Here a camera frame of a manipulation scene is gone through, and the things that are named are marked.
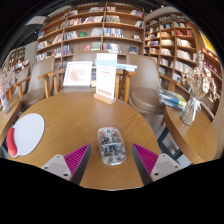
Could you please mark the curved wooden bookshelf unit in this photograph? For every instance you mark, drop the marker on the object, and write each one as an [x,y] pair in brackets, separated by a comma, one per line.
[173,40]

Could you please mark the pale blue book stack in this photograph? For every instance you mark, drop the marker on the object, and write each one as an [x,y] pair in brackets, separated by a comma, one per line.
[106,59]

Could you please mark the white sign on wooden base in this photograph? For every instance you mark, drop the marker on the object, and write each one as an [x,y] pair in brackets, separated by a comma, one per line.
[106,81]

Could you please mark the wide wooden bookshelf unit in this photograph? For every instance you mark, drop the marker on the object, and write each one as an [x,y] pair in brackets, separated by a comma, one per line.
[90,25]

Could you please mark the transparent computer mouse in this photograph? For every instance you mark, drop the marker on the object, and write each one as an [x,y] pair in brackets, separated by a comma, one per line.
[111,146]

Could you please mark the white mouse pad red rest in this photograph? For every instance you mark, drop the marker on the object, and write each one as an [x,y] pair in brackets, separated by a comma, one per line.
[28,131]

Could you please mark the dark cover book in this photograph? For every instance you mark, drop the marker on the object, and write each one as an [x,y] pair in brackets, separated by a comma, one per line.
[93,76]

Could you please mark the white framed floral picture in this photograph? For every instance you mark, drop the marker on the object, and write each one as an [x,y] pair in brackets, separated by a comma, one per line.
[77,74]

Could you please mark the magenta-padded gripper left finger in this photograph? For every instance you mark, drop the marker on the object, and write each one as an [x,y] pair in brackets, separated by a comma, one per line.
[58,165]

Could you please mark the small distant bookshelf unit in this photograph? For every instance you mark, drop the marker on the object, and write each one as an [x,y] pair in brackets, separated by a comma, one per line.
[17,58]

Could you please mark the glass vase with dried flowers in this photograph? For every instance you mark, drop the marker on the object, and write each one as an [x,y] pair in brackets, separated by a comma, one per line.
[191,106]

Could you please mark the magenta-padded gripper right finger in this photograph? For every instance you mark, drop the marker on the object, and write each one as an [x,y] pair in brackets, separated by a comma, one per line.
[163,165]

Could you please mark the colourful book stack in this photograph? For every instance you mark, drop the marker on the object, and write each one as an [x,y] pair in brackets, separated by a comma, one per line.
[172,99]

